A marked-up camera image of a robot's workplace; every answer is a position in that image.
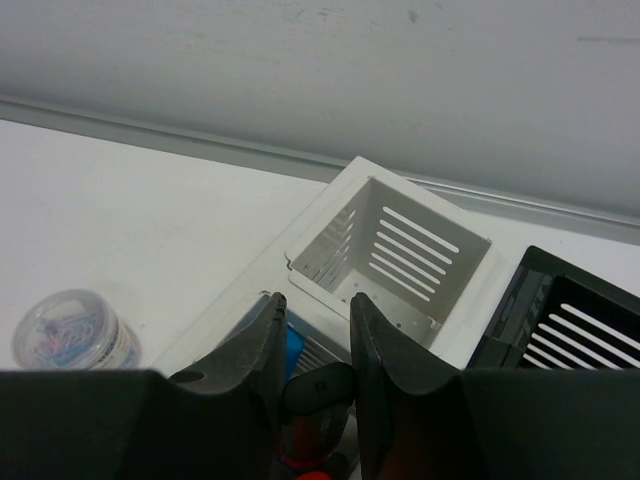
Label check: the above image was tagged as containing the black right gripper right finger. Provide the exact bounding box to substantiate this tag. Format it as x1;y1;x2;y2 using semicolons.
350;293;639;479

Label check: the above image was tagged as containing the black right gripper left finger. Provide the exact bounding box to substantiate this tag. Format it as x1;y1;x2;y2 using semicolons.
1;293;287;479

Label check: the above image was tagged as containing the white slotted organizer container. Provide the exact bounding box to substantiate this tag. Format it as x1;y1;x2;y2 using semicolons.
153;157;525;375

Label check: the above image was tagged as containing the orange and black highlighter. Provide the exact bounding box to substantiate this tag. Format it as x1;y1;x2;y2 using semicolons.
280;362;356;479

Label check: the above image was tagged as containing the aluminium table edge rail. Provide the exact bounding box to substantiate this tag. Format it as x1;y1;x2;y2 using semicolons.
1;94;639;245

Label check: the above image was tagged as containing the black slotted organizer container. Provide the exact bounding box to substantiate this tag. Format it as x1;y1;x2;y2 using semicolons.
468;246;639;370

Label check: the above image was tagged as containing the blue and black highlighter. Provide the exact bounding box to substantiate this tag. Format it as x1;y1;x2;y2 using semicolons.
285;327;305;381

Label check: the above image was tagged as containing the clear jar of paperclips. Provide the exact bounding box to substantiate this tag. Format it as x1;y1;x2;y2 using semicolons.
11;289;141;370

